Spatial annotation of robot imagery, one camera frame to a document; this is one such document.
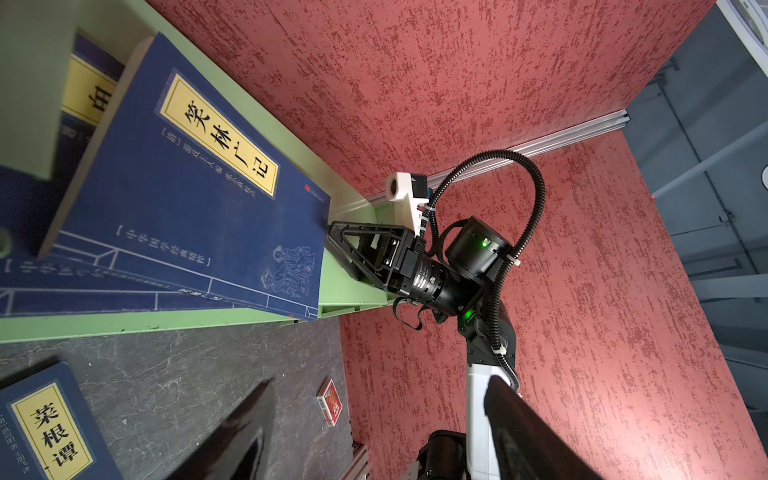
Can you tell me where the blue book Xiaolin Guangji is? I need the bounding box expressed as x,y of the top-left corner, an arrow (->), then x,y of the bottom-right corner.
39,35 -> 331,320

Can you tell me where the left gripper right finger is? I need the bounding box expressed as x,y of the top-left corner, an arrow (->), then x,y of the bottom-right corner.
484,376 -> 600,480

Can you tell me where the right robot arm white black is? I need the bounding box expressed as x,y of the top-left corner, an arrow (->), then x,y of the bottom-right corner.
327,217 -> 520,479

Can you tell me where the blue book Guiguzi yellow label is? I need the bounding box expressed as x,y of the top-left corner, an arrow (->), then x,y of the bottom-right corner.
1,34 -> 227,317

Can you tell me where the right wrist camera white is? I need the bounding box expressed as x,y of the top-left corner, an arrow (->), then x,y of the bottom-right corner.
385,172 -> 429,237

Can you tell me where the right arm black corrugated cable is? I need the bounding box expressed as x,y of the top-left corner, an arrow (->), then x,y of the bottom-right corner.
425,149 -> 547,391

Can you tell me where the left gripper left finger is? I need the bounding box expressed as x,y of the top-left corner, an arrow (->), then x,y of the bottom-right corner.
168,380 -> 276,480

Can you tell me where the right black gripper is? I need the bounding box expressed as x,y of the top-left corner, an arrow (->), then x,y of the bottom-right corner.
326,221 -> 480,318

